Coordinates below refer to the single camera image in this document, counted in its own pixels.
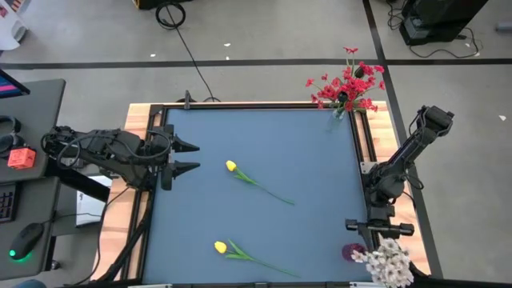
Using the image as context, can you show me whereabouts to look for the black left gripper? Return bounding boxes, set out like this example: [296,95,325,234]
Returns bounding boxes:
[147,123,202,192]

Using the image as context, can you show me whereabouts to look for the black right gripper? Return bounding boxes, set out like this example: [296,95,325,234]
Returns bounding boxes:
[345,207,416,250]

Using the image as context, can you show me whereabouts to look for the yellow artificial tulip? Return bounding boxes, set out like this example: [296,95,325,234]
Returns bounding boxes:
[214,238,301,278]
[225,159,296,206]

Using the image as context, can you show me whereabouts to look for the red artificial flower bunch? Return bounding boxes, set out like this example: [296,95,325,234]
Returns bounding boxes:
[304,46,387,117]

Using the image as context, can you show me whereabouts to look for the red vase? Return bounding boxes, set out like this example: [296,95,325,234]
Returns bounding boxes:
[341,242,367,263]

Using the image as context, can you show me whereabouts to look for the white paper sheet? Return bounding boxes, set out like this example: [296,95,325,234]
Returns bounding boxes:
[75,175,113,228]

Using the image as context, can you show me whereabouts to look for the dark grey desk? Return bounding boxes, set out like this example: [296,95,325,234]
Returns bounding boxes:
[0,78,111,281]

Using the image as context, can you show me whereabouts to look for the black floor object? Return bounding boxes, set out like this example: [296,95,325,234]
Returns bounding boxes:
[134,0,193,11]

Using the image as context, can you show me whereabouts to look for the orange cube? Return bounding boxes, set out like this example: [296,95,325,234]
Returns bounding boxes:
[6,146,37,170]

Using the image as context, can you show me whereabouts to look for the black headphones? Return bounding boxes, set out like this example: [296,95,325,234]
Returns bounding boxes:
[0,114,25,155]

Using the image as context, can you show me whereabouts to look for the black computer mouse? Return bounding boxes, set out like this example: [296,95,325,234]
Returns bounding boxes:
[8,222,46,261]

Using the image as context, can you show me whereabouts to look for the black keyboard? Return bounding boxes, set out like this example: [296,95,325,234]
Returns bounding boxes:
[0,182,19,224]

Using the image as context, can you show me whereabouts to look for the computer monitor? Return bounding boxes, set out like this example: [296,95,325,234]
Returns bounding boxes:
[0,68,31,100]

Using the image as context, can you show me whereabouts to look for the blue rounded object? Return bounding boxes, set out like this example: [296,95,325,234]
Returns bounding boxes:
[14,278,47,288]

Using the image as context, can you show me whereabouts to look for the white object with prints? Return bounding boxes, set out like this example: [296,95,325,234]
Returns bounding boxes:
[0,0,29,52]

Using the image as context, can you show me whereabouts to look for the black box machine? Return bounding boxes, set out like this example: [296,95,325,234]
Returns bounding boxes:
[398,0,490,46]

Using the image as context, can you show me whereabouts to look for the black aluminium table frame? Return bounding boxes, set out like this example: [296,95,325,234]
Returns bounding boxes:
[95,102,431,288]

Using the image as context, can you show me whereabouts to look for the black coiled floor cable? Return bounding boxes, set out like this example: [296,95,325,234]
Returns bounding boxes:
[154,2,221,103]

